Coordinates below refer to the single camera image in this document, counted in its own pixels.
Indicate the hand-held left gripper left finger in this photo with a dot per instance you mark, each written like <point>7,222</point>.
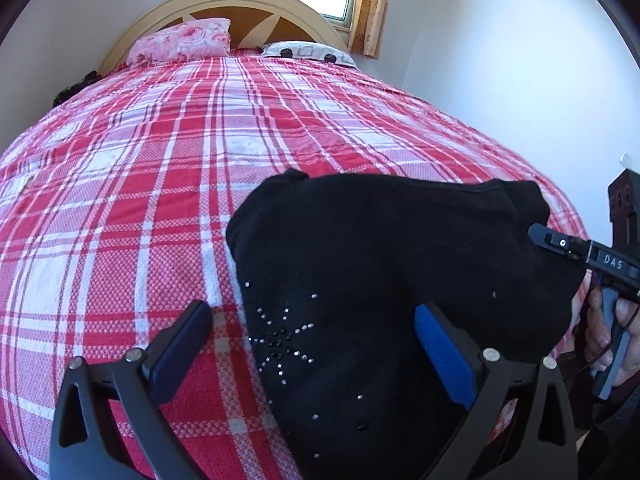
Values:
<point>185,345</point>

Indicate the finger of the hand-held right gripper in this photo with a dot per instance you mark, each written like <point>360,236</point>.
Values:
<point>555,242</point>

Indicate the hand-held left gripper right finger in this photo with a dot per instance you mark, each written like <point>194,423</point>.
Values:
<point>445,355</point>

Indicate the black pants with rhinestones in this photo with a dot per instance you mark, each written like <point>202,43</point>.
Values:
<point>375,260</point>

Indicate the person's right hand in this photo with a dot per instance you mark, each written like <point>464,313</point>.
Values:
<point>594,325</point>

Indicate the red and white plaid blanket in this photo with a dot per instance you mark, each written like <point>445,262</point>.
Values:
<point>150,160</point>

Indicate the dark cloth beside bed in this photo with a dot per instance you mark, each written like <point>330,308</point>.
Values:
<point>75,87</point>

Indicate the yellow curtain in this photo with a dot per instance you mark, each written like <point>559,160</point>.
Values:
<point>372,10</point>

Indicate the pink floral pillow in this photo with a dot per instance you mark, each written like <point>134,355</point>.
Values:
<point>185,40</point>

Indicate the white pillow with black dots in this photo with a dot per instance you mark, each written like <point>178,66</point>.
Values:
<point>310,52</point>

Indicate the cream wooden headboard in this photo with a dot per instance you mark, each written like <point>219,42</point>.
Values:
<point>280,15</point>

